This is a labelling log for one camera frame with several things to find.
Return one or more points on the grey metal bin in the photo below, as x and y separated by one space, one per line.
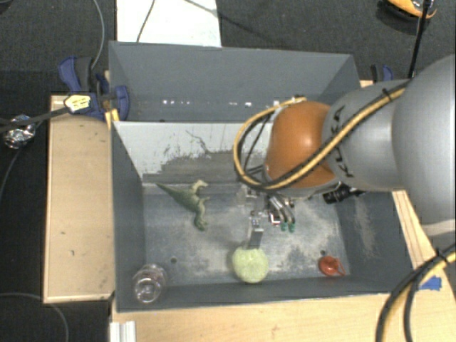
199 84

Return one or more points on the green toy dinosaur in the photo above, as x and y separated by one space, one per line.
190 199

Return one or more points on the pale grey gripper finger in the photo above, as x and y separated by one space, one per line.
256 236

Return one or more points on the black cylinder on white bracket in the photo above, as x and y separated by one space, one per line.
336 194

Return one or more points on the red round toy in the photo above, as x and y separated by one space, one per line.
327 265

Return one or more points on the clear glass cup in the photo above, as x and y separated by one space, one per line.
149 283

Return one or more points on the pale wood flat board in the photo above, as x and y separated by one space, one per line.
78 198

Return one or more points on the yellow-green fuzzy ball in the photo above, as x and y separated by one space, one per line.
250 265

